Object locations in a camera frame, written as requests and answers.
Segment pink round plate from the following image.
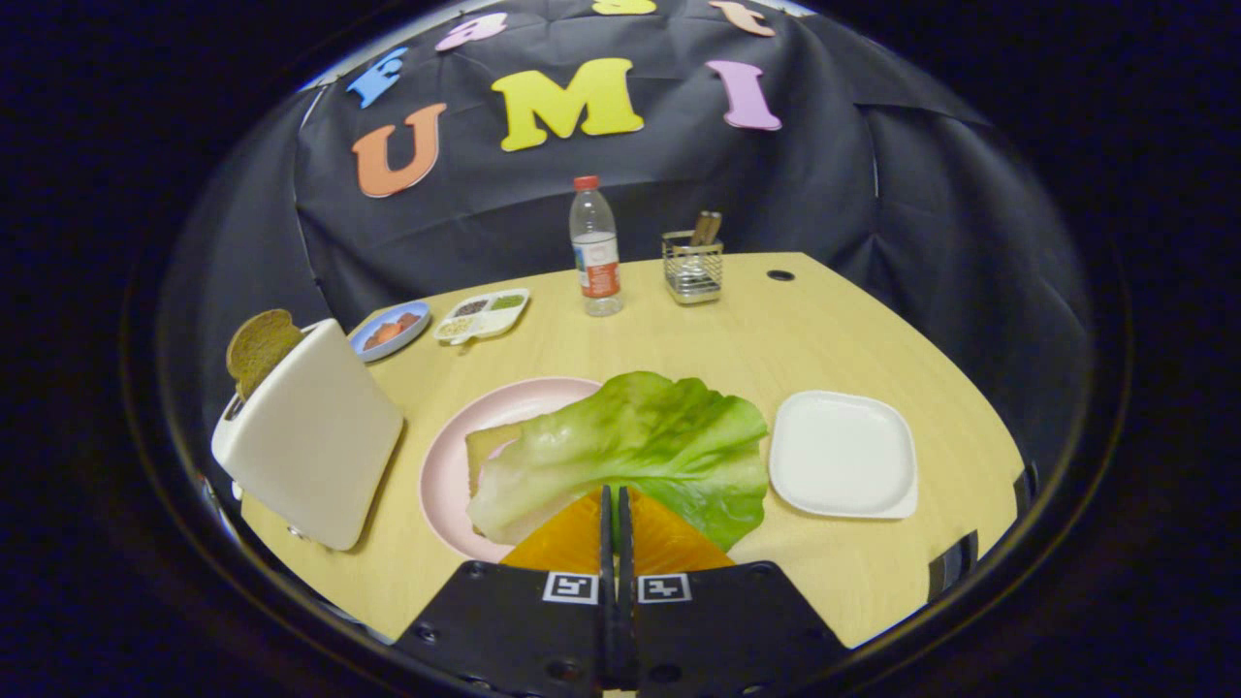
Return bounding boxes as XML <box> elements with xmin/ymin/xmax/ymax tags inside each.
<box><xmin>419</xmin><ymin>376</ymin><xmax>604</xmax><ymax>564</ymax></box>

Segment black backdrop cloth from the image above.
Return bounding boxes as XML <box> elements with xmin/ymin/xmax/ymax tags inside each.
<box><xmin>160</xmin><ymin>0</ymin><xmax>1097</xmax><ymax>486</ymax></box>

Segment clear bottle with red cap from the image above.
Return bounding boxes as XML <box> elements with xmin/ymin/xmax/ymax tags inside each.
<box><xmin>569</xmin><ymin>175</ymin><xmax>624</xmax><ymax>318</ymax></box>

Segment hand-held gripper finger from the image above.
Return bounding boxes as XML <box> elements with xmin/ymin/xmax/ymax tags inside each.
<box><xmin>617</xmin><ymin>485</ymin><xmax>849</xmax><ymax>698</ymax></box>
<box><xmin>393</xmin><ymin>485</ymin><xmax>618</xmax><ymax>698</ymax></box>

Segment square bread slice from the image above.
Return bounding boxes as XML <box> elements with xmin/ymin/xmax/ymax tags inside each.
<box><xmin>465</xmin><ymin>422</ymin><xmax>529</xmax><ymax>495</ymax></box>

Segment white square plate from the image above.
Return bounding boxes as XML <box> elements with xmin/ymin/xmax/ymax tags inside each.
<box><xmin>768</xmin><ymin>390</ymin><xmax>919</xmax><ymax>521</ymax></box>

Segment metal mesh holder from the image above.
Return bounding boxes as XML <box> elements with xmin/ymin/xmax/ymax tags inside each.
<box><xmin>662</xmin><ymin>231</ymin><xmax>725</xmax><ymax>306</ymax></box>

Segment orange food pieces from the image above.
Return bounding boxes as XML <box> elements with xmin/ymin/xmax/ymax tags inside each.
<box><xmin>364</xmin><ymin>312</ymin><xmax>423</xmax><ymax>350</ymax></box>

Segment white divided condiment tray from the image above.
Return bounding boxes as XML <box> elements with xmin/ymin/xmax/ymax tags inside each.
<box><xmin>432</xmin><ymin>288</ymin><xmax>532</xmax><ymax>346</ymax></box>

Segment brown toast slice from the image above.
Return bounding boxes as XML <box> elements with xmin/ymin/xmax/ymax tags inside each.
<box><xmin>226</xmin><ymin>309</ymin><xmax>304</xmax><ymax>401</ymax></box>

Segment green lettuce leaf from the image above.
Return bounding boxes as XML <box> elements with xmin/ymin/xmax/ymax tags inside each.
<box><xmin>466</xmin><ymin>371</ymin><xmax>770</xmax><ymax>554</ymax></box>

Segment white toaster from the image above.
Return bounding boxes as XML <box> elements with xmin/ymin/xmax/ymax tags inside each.
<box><xmin>210</xmin><ymin>318</ymin><xmax>405</xmax><ymax>553</ymax></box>

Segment blue round plate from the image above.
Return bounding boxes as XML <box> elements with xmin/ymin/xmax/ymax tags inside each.
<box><xmin>348</xmin><ymin>301</ymin><xmax>432</xmax><ymax>364</ymax></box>

